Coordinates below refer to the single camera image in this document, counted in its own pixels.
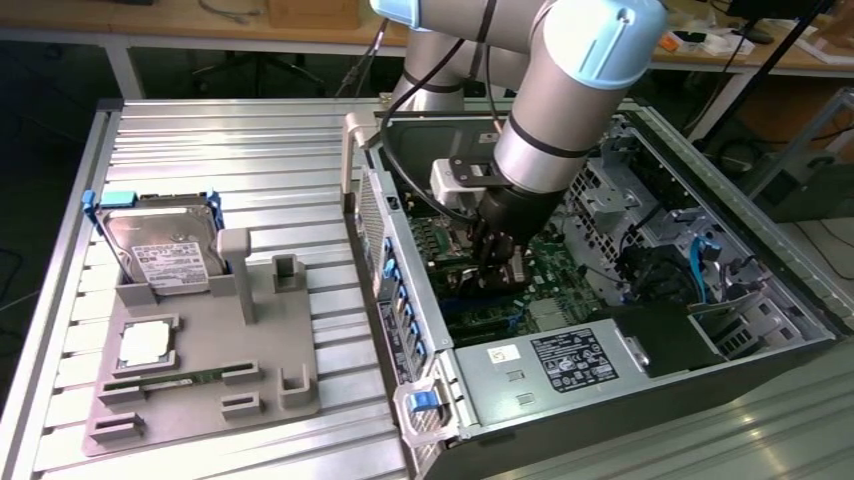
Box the silver hard disk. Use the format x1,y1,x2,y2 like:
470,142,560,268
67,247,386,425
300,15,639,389
98,200,221,300

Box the silver metal disk bay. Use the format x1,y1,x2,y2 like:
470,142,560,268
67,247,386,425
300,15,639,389
563,127,672,251

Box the black plastic shroud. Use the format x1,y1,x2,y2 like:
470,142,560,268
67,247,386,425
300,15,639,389
589,304,727,379

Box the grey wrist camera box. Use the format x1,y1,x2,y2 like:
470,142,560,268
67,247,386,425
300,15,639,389
429,158,500,209

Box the green RAM stick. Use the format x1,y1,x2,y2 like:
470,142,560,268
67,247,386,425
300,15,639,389
138,368,232,394

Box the silver CPU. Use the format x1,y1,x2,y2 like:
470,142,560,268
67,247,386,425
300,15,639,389
116,323,173,371

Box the thick black camera cable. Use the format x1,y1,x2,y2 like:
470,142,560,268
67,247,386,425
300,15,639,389
377,37,494,226

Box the blue wire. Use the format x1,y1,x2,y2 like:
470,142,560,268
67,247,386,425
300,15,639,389
688,233,723,307

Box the black office chair base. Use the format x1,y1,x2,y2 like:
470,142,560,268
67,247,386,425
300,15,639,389
192,49,328,96

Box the thin black hanging cable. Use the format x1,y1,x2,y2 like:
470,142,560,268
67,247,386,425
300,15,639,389
332,17,392,99

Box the grey plastic parts rack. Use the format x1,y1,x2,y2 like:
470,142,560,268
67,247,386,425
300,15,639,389
82,227,325,459

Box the black monitor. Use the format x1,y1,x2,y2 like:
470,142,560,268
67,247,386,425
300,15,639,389
723,0,835,17

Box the brown cardboard box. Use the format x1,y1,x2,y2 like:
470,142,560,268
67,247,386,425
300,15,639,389
265,0,365,26

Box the silver chipset heatsink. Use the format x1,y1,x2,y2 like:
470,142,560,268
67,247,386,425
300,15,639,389
525,299,567,331

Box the grey coiled cable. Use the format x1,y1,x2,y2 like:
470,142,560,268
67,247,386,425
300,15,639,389
197,0,262,24

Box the black expansion slot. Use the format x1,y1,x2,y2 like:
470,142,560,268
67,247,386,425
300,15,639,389
445,317,516,342

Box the orange white plastic item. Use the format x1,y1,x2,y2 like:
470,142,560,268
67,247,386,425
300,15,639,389
659,28,729,56

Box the open black PC case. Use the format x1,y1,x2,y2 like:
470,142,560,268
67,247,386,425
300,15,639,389
336,102,854,480

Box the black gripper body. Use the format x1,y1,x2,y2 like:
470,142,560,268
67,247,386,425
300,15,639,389
476,185,565,249

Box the hard disk drive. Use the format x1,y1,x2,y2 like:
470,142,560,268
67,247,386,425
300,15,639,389
77,187,225,307

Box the green motherboard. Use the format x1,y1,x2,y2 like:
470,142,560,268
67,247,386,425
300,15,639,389
397,185,605,349

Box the dark grey equipment box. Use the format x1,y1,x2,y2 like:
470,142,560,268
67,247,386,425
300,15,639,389
756,152,845,224

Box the wooden desk with white frame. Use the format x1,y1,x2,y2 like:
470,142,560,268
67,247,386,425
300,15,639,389
0,0,854,101

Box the black tripod pole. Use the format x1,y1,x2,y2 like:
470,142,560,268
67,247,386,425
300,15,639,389
685,0,839,141

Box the grey power supply unit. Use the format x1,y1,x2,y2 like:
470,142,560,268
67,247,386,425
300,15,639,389
450,319,649,427

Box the graphics card with black shroud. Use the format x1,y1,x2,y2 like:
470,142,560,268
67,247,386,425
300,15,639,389
438,262,532,304

